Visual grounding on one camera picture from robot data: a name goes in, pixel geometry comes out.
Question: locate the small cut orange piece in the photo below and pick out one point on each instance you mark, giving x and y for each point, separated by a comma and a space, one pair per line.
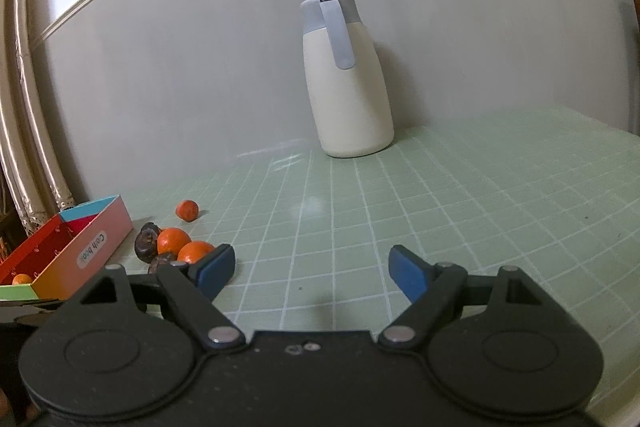
187, 210

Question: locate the colourful cardboard box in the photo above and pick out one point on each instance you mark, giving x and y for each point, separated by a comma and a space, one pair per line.
90, 252

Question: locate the round orange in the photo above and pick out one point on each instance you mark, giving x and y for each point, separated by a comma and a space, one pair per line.
173, 241
21, 279
196, 251

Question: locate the green checked tablecloth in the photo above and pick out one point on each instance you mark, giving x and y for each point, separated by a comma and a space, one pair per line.
450, 187

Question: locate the cream thermos jug grey lid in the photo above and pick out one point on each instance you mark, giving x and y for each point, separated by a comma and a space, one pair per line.
350, 107

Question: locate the dark brown wrinkled fruit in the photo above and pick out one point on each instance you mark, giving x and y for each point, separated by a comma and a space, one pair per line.
161, 263
146, 242

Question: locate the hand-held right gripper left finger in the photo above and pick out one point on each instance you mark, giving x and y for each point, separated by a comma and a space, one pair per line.
217, 269

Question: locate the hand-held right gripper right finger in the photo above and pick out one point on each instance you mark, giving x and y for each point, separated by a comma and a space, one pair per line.
407, 274

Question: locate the beige satin curtain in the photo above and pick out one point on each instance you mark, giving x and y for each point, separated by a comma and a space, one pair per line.
30, 117

